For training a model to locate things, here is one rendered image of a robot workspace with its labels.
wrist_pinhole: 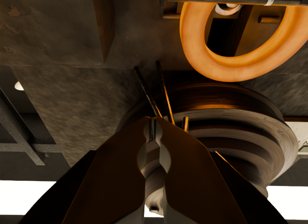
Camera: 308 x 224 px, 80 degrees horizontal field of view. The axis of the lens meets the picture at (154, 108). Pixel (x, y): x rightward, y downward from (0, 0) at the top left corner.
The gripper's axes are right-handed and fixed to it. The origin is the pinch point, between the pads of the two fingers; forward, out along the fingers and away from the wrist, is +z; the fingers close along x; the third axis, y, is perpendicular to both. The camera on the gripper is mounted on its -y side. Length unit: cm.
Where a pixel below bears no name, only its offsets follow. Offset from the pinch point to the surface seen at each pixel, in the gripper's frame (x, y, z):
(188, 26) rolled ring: 5.0, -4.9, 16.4
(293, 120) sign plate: 44, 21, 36
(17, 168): -507, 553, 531
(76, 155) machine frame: -29, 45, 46
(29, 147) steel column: -320, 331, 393
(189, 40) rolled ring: 5.5, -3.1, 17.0
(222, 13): 12.9, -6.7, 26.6
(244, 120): 18.0, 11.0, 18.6
